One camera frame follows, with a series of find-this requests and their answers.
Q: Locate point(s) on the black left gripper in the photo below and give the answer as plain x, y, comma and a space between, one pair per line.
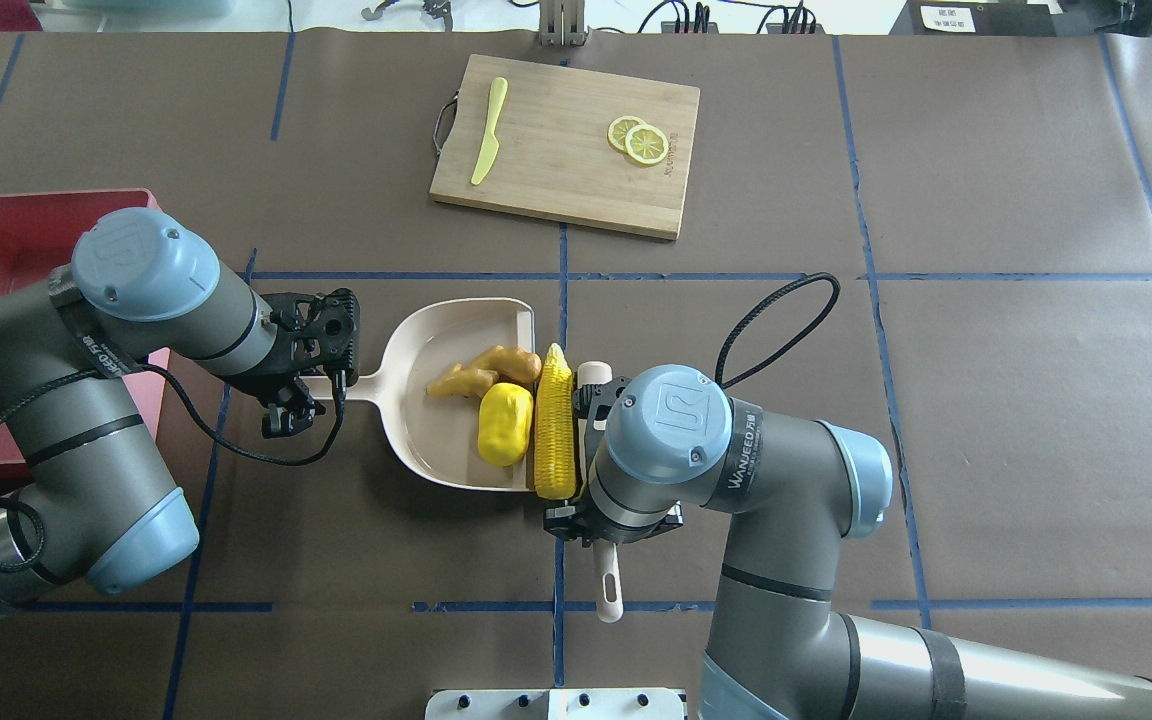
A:
273, 377

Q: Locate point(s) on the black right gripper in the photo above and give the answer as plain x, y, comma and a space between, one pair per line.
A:
591, 396

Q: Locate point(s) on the yellow toy corn cob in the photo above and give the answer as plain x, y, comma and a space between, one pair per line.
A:
553, 449

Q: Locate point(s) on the beige hand brush black bristles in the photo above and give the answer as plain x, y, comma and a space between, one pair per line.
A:
609, 603

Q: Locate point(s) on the beige plastic dustpan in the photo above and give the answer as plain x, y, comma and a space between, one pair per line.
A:
436, 438

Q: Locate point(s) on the toy ginger root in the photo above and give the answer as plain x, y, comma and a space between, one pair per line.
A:
494, 365

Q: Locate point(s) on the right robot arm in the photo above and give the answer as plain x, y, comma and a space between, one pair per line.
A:
795, 490

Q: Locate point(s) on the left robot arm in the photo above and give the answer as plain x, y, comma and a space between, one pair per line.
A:
84, 491

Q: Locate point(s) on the pink plastic bin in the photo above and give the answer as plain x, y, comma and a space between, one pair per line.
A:
38, 231

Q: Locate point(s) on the bamboo cutting board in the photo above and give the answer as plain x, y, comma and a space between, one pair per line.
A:
554, 161

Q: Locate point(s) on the yellow-green plastic knife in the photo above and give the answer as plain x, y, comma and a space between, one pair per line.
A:
490, 145

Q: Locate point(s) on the rear lemon slice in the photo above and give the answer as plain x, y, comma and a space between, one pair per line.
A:
618, 129

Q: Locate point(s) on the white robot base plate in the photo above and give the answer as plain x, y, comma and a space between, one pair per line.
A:
559, 703

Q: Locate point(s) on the aluminium frame post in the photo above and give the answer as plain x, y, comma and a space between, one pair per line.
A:
562, 23

